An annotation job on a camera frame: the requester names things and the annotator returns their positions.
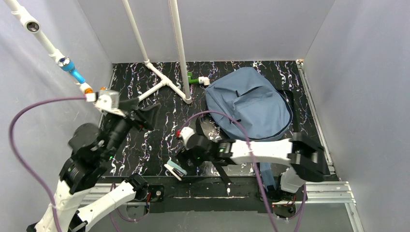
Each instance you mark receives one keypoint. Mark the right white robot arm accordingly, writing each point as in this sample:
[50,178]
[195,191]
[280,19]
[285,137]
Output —
[304,157]

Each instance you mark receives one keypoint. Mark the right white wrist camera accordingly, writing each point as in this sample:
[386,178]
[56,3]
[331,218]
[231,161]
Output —
[185,134]

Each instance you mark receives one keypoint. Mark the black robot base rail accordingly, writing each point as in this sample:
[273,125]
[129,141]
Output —
[204,194]

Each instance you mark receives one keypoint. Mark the thin white rear pipe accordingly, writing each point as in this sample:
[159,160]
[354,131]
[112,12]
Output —
[136,32]

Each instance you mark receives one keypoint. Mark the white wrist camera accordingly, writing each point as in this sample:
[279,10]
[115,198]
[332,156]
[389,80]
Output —
[185,134]
[106,101]

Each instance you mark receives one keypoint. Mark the blue student backpack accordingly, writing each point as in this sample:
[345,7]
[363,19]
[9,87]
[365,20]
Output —
[247,107]

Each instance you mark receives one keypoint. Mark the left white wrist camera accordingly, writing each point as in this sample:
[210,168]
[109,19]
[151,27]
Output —
[106,101]

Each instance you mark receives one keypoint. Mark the green plastic tap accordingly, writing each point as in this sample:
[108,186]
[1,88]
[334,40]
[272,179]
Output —
[192,80]

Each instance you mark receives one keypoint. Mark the orange plastic tap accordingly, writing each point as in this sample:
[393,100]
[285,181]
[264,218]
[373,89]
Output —
[90,90]

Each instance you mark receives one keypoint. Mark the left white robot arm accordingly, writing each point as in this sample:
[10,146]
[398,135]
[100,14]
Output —
[92,149]

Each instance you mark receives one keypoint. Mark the teal white stapler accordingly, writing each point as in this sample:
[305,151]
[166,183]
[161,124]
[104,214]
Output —
[177,171]

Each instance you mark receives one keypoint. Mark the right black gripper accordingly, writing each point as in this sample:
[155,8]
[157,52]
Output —
[184,159]

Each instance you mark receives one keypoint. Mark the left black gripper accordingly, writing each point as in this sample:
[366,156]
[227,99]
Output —
[135,116]

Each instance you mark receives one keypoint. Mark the blue plastic tap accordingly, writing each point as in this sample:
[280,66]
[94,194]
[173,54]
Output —
[67,65]

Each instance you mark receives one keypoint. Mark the white slanted pvc pipe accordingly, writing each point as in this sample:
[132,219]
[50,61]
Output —
[31,25]

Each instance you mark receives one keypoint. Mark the white vertical pvc pipe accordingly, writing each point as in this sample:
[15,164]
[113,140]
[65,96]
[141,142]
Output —
[180,49]

